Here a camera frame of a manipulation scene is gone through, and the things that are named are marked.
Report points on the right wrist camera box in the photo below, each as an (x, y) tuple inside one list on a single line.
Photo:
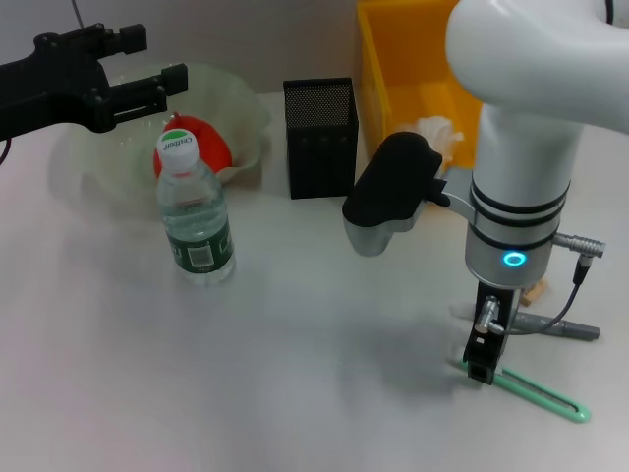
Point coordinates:
[(393, 187)]

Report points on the black mesh pen holder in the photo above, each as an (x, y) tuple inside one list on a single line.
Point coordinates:
[(322, 142)]

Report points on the grey marker pen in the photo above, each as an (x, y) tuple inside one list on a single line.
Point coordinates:
[(570, 328)]

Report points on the mint green utility knife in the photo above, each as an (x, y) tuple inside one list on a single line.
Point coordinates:
[(540, 398)]

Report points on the yellow plastic bin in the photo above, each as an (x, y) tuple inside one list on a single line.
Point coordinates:
[(408, 49)]

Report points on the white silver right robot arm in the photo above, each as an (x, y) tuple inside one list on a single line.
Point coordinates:
[(526, 147)]

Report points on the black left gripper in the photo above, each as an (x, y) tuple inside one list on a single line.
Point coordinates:
[(49, 83)]

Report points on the white paper ball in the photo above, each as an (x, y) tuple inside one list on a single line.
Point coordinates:
[(444, 133)]

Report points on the beige eraser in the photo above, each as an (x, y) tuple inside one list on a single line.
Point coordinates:
[(535, 292)]

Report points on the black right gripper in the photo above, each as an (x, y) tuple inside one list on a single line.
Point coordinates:
[(489, 339)]

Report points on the clear green-label water bottle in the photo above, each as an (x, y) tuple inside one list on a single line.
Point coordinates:
[(196, 221)]

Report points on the pale green glass fruit plate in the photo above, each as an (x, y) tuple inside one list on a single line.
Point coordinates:
[(231, 98)]

